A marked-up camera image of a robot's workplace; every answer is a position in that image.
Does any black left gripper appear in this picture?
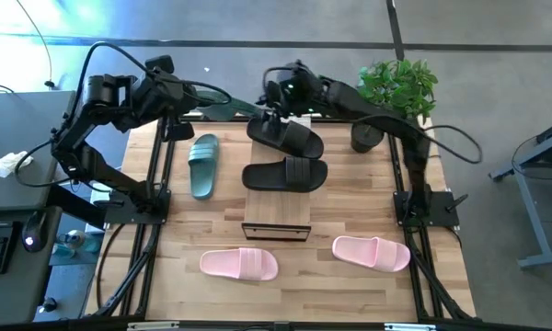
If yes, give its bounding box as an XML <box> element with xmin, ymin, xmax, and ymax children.
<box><xmin>123</xmin><ymin>71</ymin><xmax>200</xmax><ymax>143</ymax></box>

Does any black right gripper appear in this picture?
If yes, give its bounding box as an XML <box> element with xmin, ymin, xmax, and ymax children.
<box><xmin>259</xmin><ymin>82</ymin><xmax>328</xmax><ymax>140</ymax></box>

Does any black slide sandal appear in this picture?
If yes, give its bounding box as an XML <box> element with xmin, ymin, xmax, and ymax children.
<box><xmin>241</xmin><ymin>155</ymin><xmax>328</xmax><ymax>193</ymax></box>
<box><xmin>246</xmin><ymin>117</ymin><xmax>326</xmax><ymax>161</ymax></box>

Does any green slide sandal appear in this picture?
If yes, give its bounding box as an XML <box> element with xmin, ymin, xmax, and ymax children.
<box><xmin>197</xmin><ymin>89</ymin><xmax>264</xmax><ymax>123</ymax></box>
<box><xmin>188</xmin><ymin>132</ymin><xmax>221</xmax><ymax>201</ymax></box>

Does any wooden shelf with black frame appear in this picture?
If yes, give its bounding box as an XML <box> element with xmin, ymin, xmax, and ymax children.
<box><xmin>240</xmin><ymin>114</ymin><xmax>313</xmax><ymax>243</ymax></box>

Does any pink slide sandal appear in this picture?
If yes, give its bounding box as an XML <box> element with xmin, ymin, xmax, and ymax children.
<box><xmin>331</xmin><ymin>235</ymin><xmax>412</xmax><ymax>273</ymax></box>
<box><xmin>199</xmin><ymin>246</ymin><xmax>280</xmax><ymax>282</ymax></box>

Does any green potted plant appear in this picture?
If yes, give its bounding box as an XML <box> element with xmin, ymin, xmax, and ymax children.
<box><xmin>351</xmin><ymin>58</ymin><xmax>440</xmax><ymax>155</ymax></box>

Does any teal water bottle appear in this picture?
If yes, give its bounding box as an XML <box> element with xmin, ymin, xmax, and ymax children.
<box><xmin>53</xmin><ymin>228</ymin><xmax>101</xmax><ymax>258</ymax></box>

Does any dark grey desk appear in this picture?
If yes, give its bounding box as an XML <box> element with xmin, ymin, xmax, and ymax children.
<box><xmin>0</xmin><ymin>205</ymin><xmax>64</xmax><ymax>325</ymax></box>
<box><xmin>0</xmin><ymin>90</ymin><xmax>78</xmax><ymax>212</ymax></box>

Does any crumpled white tissue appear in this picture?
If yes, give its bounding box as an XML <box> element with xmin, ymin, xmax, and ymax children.
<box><xmin>0</xmin><ymin>150</ymin><xmax>34</xmax><ymax>179</ymax></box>

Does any black computer mouse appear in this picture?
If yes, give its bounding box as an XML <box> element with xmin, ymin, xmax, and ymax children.
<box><xmin>21</xmin><ymin>211</ymin><xmax>50</xmax><ymax>254</ymax></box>

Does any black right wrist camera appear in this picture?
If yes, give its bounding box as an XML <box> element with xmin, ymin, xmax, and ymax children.
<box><xmin>275</xmin><ymin>63</ymin><xmax>307</xmax><ymax>96</ymax></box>

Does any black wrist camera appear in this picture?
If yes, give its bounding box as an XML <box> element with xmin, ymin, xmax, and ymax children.
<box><xmin>275</xmin><ymin>63</ymin><xmax>307</xmax><ymax>96</ymax></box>
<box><xmin>144</xmin><ymin>54</ymin><xmax>176</xmax><ymax>75</ymax></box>

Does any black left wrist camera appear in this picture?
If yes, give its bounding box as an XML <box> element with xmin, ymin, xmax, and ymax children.
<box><xmin>144</xmin><ymin>54</ymin><xmax>176</xmax><ymax>75</ymax></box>

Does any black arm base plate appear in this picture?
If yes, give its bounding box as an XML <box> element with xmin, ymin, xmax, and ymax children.
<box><xmin>104</xmin><ymin>189</ymin><xmax>171</xmax><ymax>225</ymax></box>
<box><xmin>393</xmin><ymin>190</ymin><xmax>461</xmax><ymax>227</ymax></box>

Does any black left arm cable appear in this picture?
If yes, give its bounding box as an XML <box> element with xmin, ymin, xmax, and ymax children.
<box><xmin>13</xmin><ymin>40</ymin><xmax>234</xmax><ymax>188</ymax></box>

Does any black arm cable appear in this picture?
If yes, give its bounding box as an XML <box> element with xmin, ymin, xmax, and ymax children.
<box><xmin>13</xmin><ymin>40</ymin><xmax>234</xmax><ymax>188</ymax></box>
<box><xmin>352</xmin><ymin>114</ymin><xmax>484</xmax><ymax>166</ymax></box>

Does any black floor cable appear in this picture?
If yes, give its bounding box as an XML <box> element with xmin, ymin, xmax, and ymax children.
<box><xmin>510</xmin><ymin>134</ymin><xmax>552</xmax><ymax>181</ymax></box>
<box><xmin>16</xmin><ymin>0</ymin><xmax>57</xmax><ymax>91</ymax></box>

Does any silver metal bracket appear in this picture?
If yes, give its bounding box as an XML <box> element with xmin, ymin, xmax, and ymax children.
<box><xmin>385</xmin><ymin>323</ymin><xmax>438</xmax><ymax>331</ymax></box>
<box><xmin>127</xmin><ymin>321</ymin><xmax>180</xmax><ymax>331</ymax></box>

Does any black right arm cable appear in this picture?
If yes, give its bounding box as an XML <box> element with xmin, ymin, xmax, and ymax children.
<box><xmin>352</xmin><ymin>114</ymin><xmax>484</xmax><ymax>166</ymax></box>

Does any grey metal table frame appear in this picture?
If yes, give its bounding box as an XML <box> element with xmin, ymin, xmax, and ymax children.
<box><xmin>489</xmin><ymin>114</ymin><xmax>552</xmax><ymax>270</ymax></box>

